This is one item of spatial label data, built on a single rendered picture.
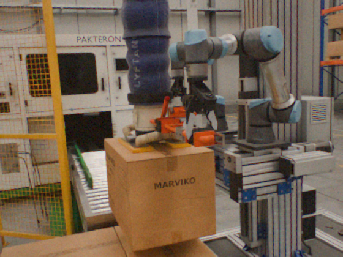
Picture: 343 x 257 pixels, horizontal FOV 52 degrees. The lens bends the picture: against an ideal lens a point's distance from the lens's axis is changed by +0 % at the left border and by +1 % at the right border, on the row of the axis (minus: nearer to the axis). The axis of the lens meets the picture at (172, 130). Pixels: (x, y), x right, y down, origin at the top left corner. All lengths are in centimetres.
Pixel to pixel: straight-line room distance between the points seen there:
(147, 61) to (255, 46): 49
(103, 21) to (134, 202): 991
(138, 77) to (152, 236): 72
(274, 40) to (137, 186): 84
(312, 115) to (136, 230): 126
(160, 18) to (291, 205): 139
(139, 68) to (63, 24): 943
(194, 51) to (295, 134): 122
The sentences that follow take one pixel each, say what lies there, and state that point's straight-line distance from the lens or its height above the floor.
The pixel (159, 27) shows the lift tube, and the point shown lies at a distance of 167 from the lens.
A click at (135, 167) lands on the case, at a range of 146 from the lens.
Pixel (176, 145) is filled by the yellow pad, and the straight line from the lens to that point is 164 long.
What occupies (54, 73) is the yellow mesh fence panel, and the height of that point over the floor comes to 148.
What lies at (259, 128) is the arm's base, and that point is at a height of 112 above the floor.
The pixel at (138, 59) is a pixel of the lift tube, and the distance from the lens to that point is 165.
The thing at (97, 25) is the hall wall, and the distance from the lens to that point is 1114.
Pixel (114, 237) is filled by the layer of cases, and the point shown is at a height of 54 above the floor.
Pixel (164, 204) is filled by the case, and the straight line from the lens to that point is 154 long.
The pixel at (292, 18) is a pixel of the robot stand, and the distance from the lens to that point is 221.
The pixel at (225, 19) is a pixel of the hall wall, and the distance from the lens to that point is 1264.
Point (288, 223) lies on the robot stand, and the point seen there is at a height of 47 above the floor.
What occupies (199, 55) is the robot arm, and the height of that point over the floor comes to 147.
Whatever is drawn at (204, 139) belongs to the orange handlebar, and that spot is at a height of 120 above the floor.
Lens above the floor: 141
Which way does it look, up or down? 9 degrees down
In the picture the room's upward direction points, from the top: 3 degrees counter-clockwise
